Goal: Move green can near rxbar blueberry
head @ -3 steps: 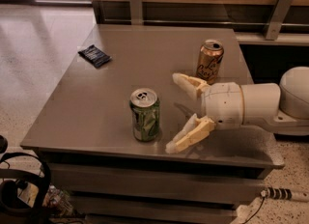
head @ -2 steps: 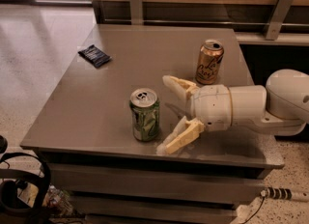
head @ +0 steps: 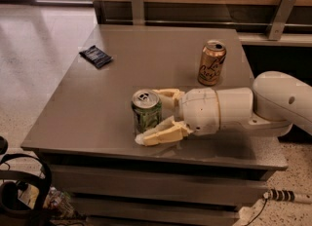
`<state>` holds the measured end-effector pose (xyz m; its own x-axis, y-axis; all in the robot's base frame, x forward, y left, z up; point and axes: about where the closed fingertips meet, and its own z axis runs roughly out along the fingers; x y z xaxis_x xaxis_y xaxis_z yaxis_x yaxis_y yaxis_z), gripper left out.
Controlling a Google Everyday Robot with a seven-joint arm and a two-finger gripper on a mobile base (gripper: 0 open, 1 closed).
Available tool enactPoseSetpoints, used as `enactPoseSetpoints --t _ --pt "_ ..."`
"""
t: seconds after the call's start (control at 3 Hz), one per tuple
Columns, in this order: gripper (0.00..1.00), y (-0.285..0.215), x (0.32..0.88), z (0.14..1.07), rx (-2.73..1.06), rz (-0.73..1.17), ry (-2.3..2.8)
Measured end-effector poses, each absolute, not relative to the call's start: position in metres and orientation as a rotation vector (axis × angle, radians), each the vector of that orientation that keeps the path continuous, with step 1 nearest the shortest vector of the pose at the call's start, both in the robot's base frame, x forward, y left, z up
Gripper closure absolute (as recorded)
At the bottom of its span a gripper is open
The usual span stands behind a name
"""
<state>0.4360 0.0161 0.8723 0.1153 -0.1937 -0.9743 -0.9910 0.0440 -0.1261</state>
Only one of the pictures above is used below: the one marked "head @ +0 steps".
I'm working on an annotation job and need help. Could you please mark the dark blue rxbar wrapper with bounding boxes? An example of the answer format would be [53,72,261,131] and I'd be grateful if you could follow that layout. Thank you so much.
[79,46,113,69]

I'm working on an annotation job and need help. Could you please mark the right metal wall bracket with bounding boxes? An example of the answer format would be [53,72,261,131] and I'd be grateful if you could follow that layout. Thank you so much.
[266,0,296,41]

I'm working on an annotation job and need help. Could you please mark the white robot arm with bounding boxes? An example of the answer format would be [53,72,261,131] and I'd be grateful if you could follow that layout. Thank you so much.
[136,71,312,146]

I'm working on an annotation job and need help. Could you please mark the gold LaCroix can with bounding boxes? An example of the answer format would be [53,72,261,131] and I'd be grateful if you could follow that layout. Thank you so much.
[198,40,226,86]

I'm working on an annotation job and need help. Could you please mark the green soda can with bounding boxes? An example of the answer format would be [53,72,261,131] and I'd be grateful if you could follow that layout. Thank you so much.
[132,89,162,133]

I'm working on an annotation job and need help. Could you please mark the striped cable connector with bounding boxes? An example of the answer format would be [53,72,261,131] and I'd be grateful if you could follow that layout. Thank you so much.
[262,188,312,205]

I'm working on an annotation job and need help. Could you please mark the clear plastic bottle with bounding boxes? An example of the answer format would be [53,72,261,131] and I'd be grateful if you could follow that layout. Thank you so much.
[44,187,75,218]

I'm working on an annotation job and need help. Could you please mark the grey metal drawer cabinet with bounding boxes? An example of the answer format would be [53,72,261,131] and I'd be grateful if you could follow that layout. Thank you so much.
[22,25,287,226]

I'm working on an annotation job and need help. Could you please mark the metal wall bracket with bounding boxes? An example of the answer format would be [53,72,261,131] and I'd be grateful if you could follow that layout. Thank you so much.
[131,0,145,25]
[266,0,296,41]

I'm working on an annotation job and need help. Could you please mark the left metal wall bracket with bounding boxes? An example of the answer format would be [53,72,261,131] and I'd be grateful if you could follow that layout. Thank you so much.
[131,0,145,25]

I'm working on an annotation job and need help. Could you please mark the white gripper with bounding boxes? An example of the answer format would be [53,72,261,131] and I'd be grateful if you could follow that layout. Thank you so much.
[135,88,220,146]

